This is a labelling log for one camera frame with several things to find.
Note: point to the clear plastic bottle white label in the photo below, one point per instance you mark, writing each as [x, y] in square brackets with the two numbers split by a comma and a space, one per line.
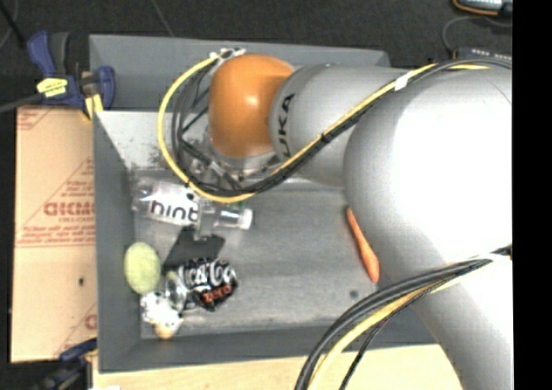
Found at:
[172, 207]

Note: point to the black flat card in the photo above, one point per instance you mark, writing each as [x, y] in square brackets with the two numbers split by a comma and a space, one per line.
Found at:
[194, 248]

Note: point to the grey metal bin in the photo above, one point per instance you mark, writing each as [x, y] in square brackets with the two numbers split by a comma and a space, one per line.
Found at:
[284, 241]

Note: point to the crushed black soda can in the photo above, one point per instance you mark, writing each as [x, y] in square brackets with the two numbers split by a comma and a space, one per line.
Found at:
[209, 282]

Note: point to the yellow-green ball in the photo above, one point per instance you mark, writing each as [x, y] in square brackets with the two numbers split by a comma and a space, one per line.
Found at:
[142, 268]

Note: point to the white toy animal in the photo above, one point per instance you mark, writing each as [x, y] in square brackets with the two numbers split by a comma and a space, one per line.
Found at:
[158, 314]

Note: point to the orange toy carrot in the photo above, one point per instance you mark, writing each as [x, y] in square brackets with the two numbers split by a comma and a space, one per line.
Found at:
[364, 250]

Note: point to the brown cardboard board red print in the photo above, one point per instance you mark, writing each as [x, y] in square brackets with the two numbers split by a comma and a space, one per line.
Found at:
[52, 215]

